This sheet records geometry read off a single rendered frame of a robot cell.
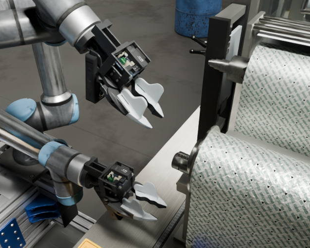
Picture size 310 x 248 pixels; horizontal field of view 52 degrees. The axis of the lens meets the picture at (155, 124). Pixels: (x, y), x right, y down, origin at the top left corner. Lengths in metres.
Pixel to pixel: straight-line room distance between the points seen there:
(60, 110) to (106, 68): 0.66
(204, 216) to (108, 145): 1.99
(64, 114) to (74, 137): 1.50
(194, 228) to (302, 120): 0.33
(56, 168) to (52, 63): 0.44
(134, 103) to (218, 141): 0.18
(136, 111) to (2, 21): 0.32
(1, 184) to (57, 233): 0.54
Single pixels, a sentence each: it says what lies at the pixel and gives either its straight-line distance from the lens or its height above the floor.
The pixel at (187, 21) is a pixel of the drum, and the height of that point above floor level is 0.22.
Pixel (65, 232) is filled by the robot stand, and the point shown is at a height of 0.21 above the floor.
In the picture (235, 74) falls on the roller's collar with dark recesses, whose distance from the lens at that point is 0.80.
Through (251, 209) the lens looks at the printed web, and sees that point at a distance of 0.62.
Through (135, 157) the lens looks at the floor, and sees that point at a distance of 2.49.
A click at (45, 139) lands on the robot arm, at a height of 1.10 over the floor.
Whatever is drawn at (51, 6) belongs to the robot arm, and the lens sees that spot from 0.65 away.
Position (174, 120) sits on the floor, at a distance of 2.86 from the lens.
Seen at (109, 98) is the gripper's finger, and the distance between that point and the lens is 0.62.
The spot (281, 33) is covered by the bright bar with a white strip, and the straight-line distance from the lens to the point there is 0.75.
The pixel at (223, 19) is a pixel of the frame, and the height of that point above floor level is 1.44.
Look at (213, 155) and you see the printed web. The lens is 0.60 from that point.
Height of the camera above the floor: 1.71
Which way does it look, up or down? 37 degrees down
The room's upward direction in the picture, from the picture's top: straight up
